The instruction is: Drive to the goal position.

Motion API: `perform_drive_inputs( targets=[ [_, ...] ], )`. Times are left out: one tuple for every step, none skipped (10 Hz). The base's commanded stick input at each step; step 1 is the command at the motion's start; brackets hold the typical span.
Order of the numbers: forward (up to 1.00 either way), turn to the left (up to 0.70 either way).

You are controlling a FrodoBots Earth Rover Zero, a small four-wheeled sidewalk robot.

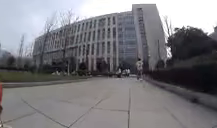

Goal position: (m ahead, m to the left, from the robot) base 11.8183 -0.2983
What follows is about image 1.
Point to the group of people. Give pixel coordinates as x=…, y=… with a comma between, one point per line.
x=122, y=72

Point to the large grey curved building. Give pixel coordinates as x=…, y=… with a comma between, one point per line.
x=109, y=40

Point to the grey concrete slab path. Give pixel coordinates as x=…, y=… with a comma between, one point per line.
x=109, y=103

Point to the row of dark bushes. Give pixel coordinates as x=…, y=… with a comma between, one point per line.
x=62, y=68

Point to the bare tree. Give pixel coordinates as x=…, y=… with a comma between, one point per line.
x=64, y=50
x=43, y=55

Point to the low grey kerb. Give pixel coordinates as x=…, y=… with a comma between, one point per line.
x=39, y=83

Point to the dark hedge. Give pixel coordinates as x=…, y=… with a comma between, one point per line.
x=189, y=76

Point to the grass strip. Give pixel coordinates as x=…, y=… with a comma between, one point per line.
x=26, y=76

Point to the grey stone kerb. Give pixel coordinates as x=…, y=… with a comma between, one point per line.
x=186, y=95

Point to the dark green trees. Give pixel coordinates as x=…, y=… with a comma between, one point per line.
x=189, y=43

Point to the distant grey building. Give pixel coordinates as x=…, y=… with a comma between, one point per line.
x=216, y=33

